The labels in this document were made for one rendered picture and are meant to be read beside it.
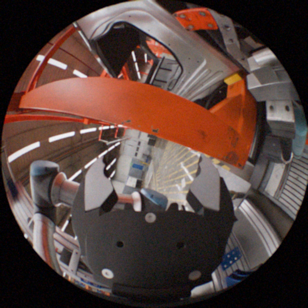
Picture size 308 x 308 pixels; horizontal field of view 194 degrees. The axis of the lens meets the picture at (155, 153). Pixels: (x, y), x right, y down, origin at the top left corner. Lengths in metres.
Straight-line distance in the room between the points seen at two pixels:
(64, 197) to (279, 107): 0.46
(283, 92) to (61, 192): 0.46
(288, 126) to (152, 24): 0.61
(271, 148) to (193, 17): 0.69
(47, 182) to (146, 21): 0.74
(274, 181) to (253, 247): 0.54
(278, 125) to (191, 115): 0.26
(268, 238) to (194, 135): 0.89
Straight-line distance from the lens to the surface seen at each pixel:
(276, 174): 1.01
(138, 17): 0.63
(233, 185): 0.72
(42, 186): 0.34
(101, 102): 0.35
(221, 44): 0.42
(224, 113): 0.46
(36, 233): 0.35
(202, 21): 0.30
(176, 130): 0.30
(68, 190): 0.31
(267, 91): 0.15
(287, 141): 0.20
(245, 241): 0.97
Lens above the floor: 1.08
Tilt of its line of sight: 8 degrees down
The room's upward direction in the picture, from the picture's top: 73 degrees counter-clockwise
